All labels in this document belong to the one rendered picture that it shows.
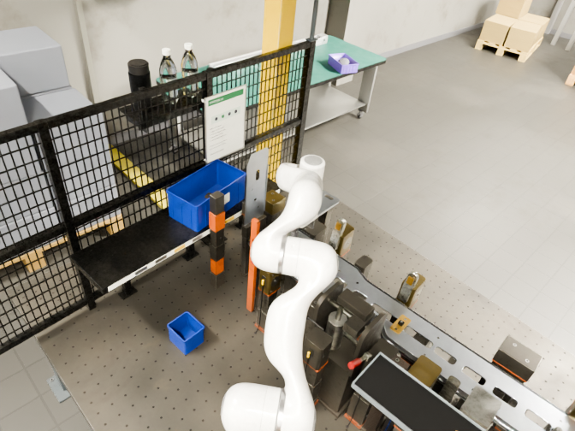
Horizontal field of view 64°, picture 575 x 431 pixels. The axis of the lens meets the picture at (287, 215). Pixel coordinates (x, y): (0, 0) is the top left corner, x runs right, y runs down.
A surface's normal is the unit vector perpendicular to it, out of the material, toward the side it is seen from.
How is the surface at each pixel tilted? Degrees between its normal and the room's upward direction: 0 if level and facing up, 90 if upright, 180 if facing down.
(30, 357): 0
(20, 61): 90
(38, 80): 90
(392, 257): 0
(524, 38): 90
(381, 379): 0
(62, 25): 90
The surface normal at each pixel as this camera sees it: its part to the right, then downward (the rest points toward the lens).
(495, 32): -0.62, 0.46
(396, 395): 0.09, -0.77
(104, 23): 0.69, 0.51
